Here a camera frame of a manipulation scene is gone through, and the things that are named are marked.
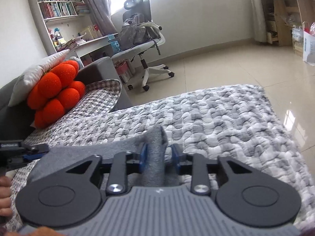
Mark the grey knitted cat sweater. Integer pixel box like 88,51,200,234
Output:
27,125,180,187

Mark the person's left hand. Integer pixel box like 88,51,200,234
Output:
0,176,13,217

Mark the grey sofa headboard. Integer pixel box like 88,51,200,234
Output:
1,57,119,140

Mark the white pillow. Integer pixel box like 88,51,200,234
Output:
8,49,69,107

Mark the grey checkered blanket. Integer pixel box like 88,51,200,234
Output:
82,79,122,115

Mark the grey white quilted bedspread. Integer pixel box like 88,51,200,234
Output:
4,79,315,231

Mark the orange pumpkin cushion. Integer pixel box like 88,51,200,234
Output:
27,60,85,129

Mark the grey backpack on chair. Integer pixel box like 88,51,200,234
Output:
118,13,159,51

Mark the white desk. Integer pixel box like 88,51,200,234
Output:
68,35,110,58

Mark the white bookshelf with books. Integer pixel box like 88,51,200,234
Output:
28,0,102,55

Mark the white office chair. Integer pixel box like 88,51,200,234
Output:
111,0,175,92

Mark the right beige curtain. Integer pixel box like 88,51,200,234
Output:
250,0,267,43

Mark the left grey curtain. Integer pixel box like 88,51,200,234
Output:
84,0,117,36

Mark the white blue cardboard box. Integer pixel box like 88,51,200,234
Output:
303,21,315,67

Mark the wooden desk shelf unit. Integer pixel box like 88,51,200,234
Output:
262,0,314,56

